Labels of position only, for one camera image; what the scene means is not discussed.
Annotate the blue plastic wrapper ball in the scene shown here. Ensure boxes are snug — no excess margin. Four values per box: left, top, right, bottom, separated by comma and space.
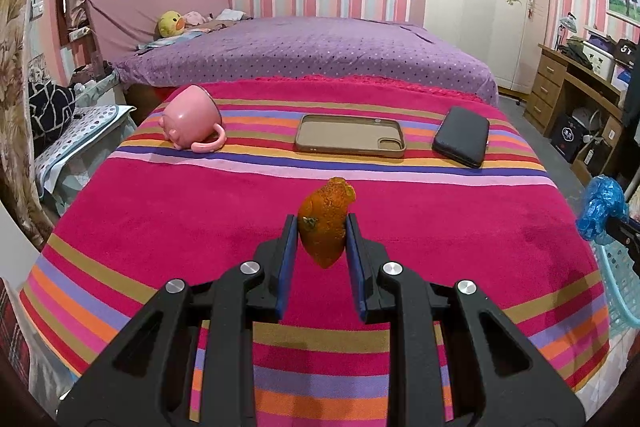
576, 174, 629, 245

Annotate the light blue plastic basket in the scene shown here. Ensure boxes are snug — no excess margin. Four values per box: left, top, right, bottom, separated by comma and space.
591, 241, 640, 336

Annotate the black box under desk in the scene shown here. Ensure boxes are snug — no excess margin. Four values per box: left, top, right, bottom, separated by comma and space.
551, 115, 588, 164

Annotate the white storage box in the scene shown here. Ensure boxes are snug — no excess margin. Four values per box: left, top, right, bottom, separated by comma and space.
582, 41, 615, 82

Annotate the wooden desk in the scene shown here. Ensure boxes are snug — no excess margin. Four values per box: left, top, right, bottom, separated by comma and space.
524, 46, 623, 184

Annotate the black wallet pouch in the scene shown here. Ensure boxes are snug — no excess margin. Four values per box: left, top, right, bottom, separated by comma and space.
432, 106, 489, 169

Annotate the striped pink red blanket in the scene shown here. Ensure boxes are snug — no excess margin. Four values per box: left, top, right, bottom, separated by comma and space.
18, 77, 608, 426

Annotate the floral curtain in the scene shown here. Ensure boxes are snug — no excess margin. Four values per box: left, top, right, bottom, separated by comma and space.
0, 0, 53, 249

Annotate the patterned white cloth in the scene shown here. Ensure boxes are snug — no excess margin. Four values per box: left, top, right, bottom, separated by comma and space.
35, 105, 136, 198

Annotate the tan phone case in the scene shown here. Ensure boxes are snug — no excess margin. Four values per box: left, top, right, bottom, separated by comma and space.
294, 114, 407, 158

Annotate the pink ceramic mug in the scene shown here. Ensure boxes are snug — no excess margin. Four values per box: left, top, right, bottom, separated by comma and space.
158, 86, 227, 154

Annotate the yellow duck plush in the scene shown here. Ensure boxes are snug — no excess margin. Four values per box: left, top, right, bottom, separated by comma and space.
157, 11, 186, 38

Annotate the pink headboard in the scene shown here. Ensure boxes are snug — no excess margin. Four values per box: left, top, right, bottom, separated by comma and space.
85, 0, 231, 62

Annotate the purple dotted bedspread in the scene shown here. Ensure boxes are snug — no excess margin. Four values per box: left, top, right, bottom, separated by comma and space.
111, 17, 498, 105

